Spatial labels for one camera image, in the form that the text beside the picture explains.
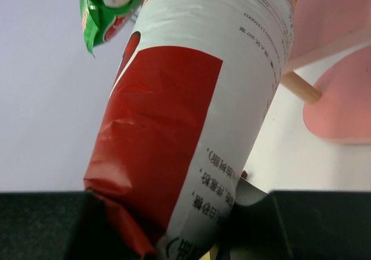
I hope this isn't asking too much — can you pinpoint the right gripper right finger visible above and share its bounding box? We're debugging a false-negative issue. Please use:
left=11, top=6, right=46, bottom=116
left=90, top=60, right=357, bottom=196
left=216, top=179, right=370, bottom=259

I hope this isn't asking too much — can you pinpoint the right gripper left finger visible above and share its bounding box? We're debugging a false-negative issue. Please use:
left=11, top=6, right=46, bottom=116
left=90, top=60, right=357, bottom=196
left=1, top=191, right=156, bottom=259

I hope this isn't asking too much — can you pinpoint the red Chuba chips bag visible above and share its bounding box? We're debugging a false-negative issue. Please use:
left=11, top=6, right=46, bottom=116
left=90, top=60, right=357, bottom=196
left=84, top=0, right=296, bottom=259

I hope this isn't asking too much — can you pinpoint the green Chuba chips bag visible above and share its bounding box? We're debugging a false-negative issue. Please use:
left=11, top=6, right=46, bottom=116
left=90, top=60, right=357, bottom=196
left=79, top=0, right=143, bottom=54

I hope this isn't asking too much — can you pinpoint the pink three-tier shelf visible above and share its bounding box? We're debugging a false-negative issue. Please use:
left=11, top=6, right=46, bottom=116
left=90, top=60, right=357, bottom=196
left=281, top=0, right=370, bottom=144

